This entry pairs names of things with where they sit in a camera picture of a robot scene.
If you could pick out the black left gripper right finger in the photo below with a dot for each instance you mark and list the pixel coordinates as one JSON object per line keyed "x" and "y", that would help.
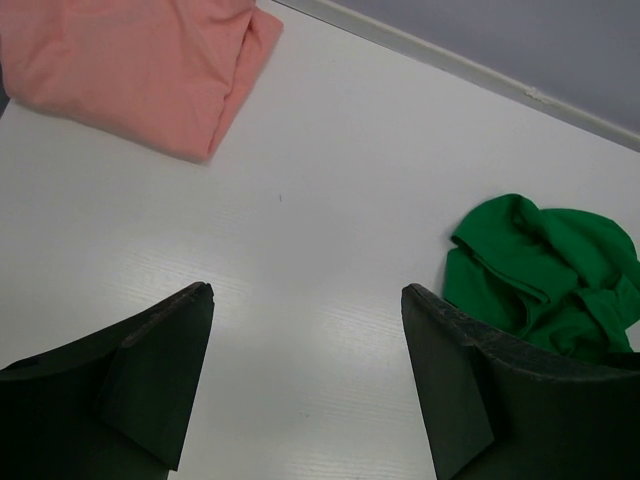
{"x": 496, "y": 407}

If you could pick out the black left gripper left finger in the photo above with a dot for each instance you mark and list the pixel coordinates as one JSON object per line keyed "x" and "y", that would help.
{"x": 115, "y": 404}

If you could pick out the green t-shirt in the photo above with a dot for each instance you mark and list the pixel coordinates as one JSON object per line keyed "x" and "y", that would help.
{"x": 563, "y": 280}

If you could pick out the folded pink t-shirt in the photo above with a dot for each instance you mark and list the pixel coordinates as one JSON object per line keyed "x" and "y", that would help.
{"x": 171, "y": 75}

